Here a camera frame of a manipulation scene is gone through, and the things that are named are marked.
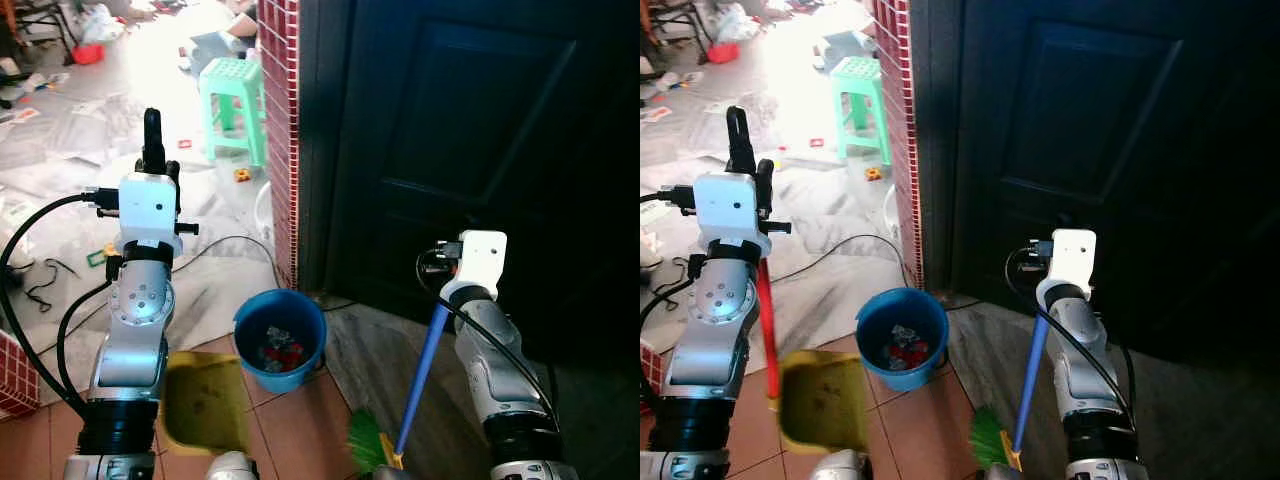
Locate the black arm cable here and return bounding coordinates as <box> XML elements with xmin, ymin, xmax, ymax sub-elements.
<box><xmin>1005</xmin><ymin>243</ymin><xmax>1136</xmax><ymax>421</ymax></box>
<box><xmin>0</xmin><ymin>188</ymin><xmax>121</xmax><ymax>421</ymax></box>
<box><xmin>416</xmin><ymin>245</ymin><xmax>561</xmax><ymax>421</ymax></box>
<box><xmin>640</xmin><ymin>185</ymin><xmax>716</xmax><ymax>331</ymax></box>

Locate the yellow dustpan with red handle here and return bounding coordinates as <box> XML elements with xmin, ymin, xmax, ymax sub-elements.
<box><xmin>143</xmin><ymin>108</ymin><xmax>251</xmax><ymax>456</ymax></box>
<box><xmin>725</xmin><ymin>105</ymin><xmax>869</xmax><ymax>453</ymax></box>

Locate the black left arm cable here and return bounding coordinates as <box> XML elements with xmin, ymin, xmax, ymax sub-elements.
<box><xmin>0</xmin><ymin>188</ymin><xmax>121</xmax><ymax>421</ymax></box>
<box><xmin>640</xmin><ymin>185</ymin><xmax>716</xmax><ymax>331</ymax></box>

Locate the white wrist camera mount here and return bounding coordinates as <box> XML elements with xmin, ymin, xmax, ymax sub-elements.
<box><xmin>1030</xmin><ymin>228</ymin><xmax>1099</xmax><ymax>301</ymax></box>
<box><xmin>118</xmin><ymin>172</ymin><xmax>183</xmax><ymax>249</ymax></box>
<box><xmin>692</xmin><ymin>172</ymin><xmax>773</xmax><ymax>251</ymax></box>
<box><xmin>440</xmin><ymin>230</ymin><xmax>508</xmax><ymax>301</ymax></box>

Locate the dark panelled door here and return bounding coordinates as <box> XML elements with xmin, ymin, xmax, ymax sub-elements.
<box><xmin>912</xmin><ymin>0</ymin><xmax>1280</xmax><ymax>361</ymax></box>
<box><xmin>298</xmin><ymin>0</ymin><xmax>641</xmax><ymax>361</ymax></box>

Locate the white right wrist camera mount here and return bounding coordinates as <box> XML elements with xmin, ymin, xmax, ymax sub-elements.
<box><xmin>440</xmin><ymin>230</ymin><xmax>508</xmax><ymax>301</ymax></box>
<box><xmin>1030</xmin><ymin>228</ymin><xmax>1099</xmax><ymax>301</ymax></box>

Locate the blue plastic bucket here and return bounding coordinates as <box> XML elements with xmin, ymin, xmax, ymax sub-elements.
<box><xmin>856</xmin><ymin>288</ymin><xmax>951</xmax><ymax>391</ymax></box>
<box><xmin>233</xmin><ymin>288</ymin><xmax>328</xmax><ymax>393</ymax></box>

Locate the silver left robot leg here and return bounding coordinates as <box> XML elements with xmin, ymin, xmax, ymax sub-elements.
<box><xmin>205</xmin><ymin>450</ymin><xmax>259</xmax><ymax>480</ymax></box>
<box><xmin>810</xmin><ymin>448</ymin><xmax>869</xmax><ymax>480</ymax></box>

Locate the green plastic stool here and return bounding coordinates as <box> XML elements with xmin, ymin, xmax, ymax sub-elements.
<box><xmin>198</xmin><ymin>57</ymin><xmax>269</xmax><ymax>169</ymax></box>
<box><xmin>830</xmin><ymin>55</ymin><xmax>894</xmax><ymax>166</ymax></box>

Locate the blue-handled green broom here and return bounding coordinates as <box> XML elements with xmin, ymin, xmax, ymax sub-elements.
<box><xmin>347</xmin><ymin>300</ymin><xmax>453</xmax><ymax>473</ymax></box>
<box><xmin>968</xmin><ymin>310</ymin><xmax>1051</xmax><ymax>473</ymax></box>

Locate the white plastic bag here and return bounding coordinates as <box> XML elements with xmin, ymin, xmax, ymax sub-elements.
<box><xmin>715</xmin><ymin>3</ymin><xmax>763</xmax><ymax>43</ymax></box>
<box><xmin>75</xmin><ymin>3</ymin><xmax>126</xmax><ymax>43</ymax></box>

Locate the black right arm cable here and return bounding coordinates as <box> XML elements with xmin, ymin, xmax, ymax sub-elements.
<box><xmin>1005</xmin><ymin>243</ymin><xmax>1136</xmax><ymax>421</ymax></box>
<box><xmin>416</xmin><ymin>245</ymin><xmax>561</xmax><ymax>421</ymax></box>

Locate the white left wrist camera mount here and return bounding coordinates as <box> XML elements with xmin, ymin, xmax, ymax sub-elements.
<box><xmin>118</xmin><ymin>172</ymin><xmax>183</xmax><ymax>249</ymax></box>
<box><xmin>692</xmin><ymin>172</ymin><xmax>773</xmax><ymax>251</ymax></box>

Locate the black chair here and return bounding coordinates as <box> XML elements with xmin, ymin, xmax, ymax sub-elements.
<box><xmin>640</xmin><ymin>0</ymin><xmax>713</xmax><ymax>56</ymax></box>
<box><xmin>0</xmin><ymin>0</ymin><xmax>81</xmax><ymax>61</ymax></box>

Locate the pale blue box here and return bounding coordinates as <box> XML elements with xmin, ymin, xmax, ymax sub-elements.
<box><xmin>815</xmin><ymin>30</ymin><xmax>881</xmax><ymax>71</ymax></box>
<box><xmin>180</xmin><ymin>30</ymin><xmax>259</xmax><ymax>73</ymax></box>

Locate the thin black floor cable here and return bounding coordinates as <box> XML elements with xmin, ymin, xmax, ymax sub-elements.
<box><xmin>170</xmin><ymin>236</ymin><xmax>286</xmax><ymax>291</ymax></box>
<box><xmin>770</xmin><ymin>234</ymin><xmax>916</xmax><ymax>291</ymax></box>

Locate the tangled black string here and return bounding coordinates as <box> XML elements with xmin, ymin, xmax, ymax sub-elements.
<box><xmin>22</xmin><ymin>258</ymin><xmax>81</xmax><ymax>313</ymax></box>

